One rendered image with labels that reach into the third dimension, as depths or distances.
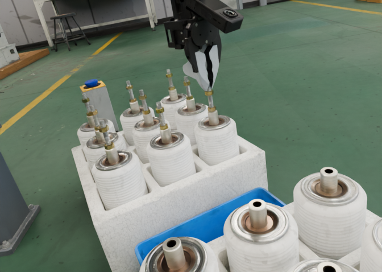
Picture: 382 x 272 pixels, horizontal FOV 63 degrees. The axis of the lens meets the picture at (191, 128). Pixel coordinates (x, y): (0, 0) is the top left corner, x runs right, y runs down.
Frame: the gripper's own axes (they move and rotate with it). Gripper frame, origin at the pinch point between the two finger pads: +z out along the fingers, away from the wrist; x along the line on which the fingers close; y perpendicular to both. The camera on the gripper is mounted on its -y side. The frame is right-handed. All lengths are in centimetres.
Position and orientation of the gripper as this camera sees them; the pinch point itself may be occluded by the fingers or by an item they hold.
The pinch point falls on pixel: (210, 84)
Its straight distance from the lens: 67.9
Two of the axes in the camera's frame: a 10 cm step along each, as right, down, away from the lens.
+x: -7.2, 4.0, -5.7
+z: 1.7, 8.9, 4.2
